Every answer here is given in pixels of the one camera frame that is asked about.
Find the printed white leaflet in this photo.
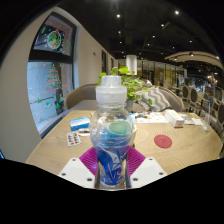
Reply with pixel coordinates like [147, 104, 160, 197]
[135, 112, 169, 124]

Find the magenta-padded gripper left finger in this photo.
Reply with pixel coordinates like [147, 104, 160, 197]
[57, 146, 101, 190]

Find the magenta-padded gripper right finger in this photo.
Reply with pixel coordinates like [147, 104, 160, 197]
[126, 145, 168, 189]

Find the clear drinking glass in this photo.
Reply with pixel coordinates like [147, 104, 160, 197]
[202, 109, 215, 134]

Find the grey curved sofa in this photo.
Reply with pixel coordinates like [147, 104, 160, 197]
[64, 83, 185, 113]

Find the clear bottle with blue label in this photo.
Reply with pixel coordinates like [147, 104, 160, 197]
[88, 75, 136, 190]

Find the green potted plant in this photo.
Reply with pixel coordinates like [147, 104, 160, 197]
[97, 65, 154, 109]

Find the white carton with orange print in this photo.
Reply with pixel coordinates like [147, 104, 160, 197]
[164, 109, 186, 128]

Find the group of dining chairs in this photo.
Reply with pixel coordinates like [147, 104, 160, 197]
[169, 83, 224, 141]

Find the dark-framed window with stickers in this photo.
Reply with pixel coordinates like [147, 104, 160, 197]
[27, 12, 78, 138]

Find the person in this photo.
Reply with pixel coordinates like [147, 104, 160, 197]
[139, 75, 153, 87]

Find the blue and white small box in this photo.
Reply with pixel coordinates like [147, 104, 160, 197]
[69, 116, 91, 132]

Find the group of ceiling spotlights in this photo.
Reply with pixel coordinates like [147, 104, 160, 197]
[114, 9, 194, 58]

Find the white printed paper sheet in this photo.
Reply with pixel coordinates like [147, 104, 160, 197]
[186, 117, 205, 127]

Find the flat round red coaster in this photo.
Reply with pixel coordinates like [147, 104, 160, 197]
[153, 134, 173, 149]

